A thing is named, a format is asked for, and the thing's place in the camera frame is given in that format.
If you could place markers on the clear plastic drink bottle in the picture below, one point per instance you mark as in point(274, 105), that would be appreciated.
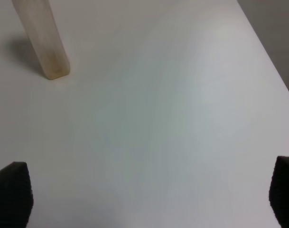
point(39, 24)

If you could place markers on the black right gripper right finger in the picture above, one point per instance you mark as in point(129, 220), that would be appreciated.
point(279, 191)

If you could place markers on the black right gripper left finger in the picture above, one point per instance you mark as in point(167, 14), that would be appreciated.
point(16, 197)

